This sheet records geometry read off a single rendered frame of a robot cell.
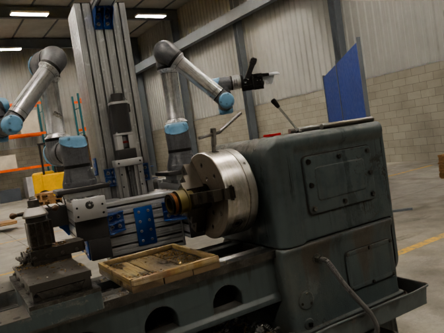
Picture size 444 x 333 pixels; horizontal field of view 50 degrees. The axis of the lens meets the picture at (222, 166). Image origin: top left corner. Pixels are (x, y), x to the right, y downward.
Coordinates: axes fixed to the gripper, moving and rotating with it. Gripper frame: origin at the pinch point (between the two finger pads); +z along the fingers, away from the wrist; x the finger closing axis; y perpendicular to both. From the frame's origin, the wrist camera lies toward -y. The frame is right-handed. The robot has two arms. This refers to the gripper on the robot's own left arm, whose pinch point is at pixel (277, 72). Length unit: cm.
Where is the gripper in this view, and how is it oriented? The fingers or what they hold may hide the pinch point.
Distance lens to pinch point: 253.2
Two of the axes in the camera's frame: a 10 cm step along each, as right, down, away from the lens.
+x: 0.7, 1.8, -9.8
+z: 9.9, -1.5, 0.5
